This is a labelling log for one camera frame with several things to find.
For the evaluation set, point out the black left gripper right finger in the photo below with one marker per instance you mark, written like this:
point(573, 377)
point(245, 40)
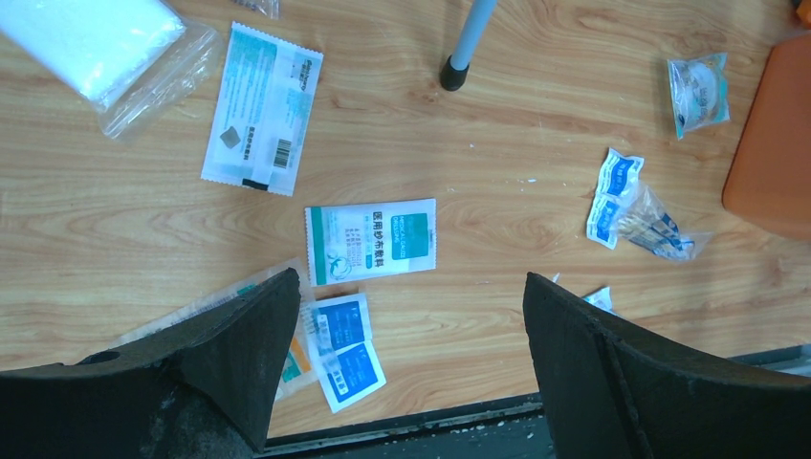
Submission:
point(613, 389)

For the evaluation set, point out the grey tripod stand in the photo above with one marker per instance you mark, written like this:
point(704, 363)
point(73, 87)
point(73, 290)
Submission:
point(455, 70)

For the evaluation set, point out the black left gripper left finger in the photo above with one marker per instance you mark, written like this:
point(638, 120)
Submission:
point(201, 388)

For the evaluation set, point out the white teal gauze packet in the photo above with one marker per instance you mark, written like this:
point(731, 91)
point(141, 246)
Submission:
point(351, 243)

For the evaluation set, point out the orange medicine box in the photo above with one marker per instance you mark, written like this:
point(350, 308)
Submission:
point(769, 181)

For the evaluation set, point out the clear bag white cotton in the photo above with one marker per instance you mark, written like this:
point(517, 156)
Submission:
point(130, 60)

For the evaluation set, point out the clear bag bandage pack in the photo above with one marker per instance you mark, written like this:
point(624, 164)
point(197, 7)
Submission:
point(297, 371)

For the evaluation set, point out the white teal dressing packet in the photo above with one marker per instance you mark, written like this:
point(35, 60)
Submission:
point(266, 97)

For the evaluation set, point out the teal sachet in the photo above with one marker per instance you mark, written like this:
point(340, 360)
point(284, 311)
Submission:
point(601, 299)

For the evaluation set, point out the teal header tape bag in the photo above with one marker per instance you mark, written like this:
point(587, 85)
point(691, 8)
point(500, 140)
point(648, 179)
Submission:
point(698, 92)

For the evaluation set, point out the blue white wipe packets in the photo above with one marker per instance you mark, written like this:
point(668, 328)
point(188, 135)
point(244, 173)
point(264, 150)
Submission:
point(618, 180)

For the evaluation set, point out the blue alcohol pad pair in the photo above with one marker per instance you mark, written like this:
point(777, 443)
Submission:
point(340, 340)

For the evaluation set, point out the clear bag cotton swabs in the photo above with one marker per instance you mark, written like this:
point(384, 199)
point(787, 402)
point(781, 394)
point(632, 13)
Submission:
point(646, 223)

